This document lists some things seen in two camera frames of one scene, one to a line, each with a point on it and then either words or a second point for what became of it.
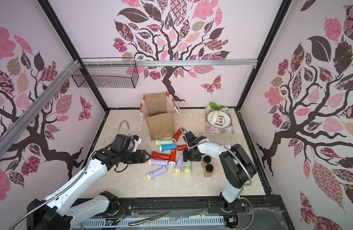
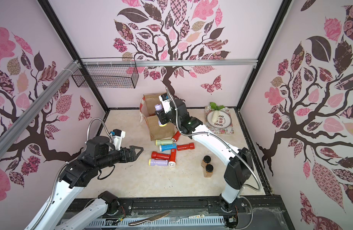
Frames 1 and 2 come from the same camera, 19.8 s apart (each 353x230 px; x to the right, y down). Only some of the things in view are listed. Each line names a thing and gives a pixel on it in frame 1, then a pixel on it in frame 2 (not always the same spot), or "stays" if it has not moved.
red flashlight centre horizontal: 158,155 stays
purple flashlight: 177,169 -> 158,107
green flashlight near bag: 163,142 stays
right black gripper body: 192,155 -> 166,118
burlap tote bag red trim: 158,109 stays
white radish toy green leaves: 216,113 stays
